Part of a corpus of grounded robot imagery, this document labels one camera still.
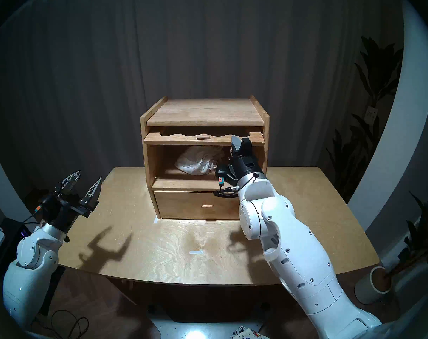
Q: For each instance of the patterned cloth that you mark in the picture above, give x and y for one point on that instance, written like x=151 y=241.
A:
x=244 y=333

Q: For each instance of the white round plant pot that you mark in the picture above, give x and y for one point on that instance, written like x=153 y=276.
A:
x=367 y=289

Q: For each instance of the wooden drawer with knob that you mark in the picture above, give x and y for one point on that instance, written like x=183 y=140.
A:
x=182 y=204

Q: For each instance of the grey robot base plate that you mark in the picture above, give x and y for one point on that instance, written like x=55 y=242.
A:
x=199 y=331

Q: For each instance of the wooden cabinet frame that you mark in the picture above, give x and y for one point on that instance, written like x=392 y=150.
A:
x=205 y=112

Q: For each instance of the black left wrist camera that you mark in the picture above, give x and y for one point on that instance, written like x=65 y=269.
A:
x=46 y=202

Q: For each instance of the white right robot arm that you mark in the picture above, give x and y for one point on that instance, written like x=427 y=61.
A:
x=295 y=257

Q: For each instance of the grey curtain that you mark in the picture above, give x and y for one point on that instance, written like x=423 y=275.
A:
x=199 y=41

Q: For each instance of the white plant tag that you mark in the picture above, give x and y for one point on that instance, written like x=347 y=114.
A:
x=371 y=113

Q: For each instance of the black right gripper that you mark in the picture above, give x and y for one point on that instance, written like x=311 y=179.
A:
x=245 y=167

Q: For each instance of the dark plant in white pot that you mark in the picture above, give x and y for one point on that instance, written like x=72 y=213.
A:
x=422 y=236

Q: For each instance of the white pants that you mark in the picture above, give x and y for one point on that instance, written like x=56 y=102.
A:
x=196 y=161

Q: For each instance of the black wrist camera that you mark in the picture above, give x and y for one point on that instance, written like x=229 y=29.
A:
x=46 y=202
x=222 y=172

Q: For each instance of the long white tape mark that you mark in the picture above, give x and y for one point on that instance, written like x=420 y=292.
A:
x=196 y=252

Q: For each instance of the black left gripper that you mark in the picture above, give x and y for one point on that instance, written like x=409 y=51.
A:
x=63 y=214

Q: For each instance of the tall dark leafy plant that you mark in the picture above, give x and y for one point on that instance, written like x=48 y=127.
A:
x=376 y=80

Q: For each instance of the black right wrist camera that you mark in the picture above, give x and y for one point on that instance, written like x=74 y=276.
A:
x=222 y=172

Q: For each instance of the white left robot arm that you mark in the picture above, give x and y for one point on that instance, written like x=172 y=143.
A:
x=28 y=271

